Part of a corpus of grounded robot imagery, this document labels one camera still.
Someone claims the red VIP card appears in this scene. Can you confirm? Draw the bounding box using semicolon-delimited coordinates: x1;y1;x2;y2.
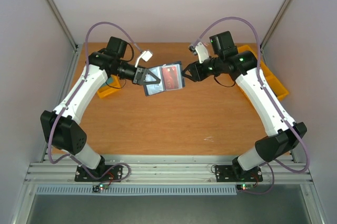
161;64;183;91

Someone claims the blue leather card holder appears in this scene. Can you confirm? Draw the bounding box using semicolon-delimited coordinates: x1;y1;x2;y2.
144;61;185;96

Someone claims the teal credit card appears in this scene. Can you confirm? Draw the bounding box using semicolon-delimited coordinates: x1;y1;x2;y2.
108;75;118;84

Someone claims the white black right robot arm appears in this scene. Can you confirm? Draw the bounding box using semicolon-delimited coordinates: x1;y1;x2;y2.
182;31;307;180

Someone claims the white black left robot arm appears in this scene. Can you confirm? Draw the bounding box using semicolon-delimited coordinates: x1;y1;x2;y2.
41;37;161;181

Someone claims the yellow bin left side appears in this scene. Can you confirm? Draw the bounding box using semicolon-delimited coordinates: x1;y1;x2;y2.
96;79;122;99

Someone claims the yellow bin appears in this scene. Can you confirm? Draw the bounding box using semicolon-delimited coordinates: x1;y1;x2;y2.
266;75;289;101
237;45;254;53
260;61;273;80
96;79;122;99

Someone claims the yellow bin far right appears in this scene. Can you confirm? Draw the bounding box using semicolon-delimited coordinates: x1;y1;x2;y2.
237;45;254;53

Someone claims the yellow bin middle right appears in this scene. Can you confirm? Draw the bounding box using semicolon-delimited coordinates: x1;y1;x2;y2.
260;61;273;80

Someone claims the yellow bin near right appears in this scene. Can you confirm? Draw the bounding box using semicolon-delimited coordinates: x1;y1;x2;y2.
266;75;289;101

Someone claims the left small circuit board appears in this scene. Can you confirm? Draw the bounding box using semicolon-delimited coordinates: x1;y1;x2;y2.
92;184;110;193

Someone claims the small circuit board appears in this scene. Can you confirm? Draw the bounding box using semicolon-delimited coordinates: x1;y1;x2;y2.
236;183;255;191
92;184;110;193

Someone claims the right small circuit board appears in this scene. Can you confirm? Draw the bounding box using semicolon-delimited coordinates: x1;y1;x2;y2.
236;183;255;191

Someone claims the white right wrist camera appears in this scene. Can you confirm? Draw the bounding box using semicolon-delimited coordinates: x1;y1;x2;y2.
189;42;210;64

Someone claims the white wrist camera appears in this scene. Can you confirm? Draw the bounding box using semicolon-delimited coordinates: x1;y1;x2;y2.
189;42;210;64
134;50;153;68

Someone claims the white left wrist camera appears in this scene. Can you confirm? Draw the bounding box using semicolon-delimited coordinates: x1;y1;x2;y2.
134;50;153;68

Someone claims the left aluminium corner post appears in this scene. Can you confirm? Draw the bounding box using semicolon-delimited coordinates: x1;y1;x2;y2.
30;0;80;52

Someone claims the aluminium corner post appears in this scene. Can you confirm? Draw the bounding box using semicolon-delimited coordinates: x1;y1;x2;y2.
260;0;293;52
30;0;80;52

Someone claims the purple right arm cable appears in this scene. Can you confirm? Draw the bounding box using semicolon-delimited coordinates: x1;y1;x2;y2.
193;16;311;195

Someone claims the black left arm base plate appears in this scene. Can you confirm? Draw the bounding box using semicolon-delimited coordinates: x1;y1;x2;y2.
74;165;124;182

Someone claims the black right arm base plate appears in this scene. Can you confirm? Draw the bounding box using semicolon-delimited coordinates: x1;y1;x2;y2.
215;165;263;182

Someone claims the aluminium rail base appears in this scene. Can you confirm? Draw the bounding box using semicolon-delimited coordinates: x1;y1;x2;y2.
24;154;313;185

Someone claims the right aluminium corner post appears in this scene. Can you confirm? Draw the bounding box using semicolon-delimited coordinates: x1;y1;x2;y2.
260;0;293;52

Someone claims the grey slotted cable duct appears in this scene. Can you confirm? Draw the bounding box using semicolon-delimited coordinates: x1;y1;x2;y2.
36;184;237;196

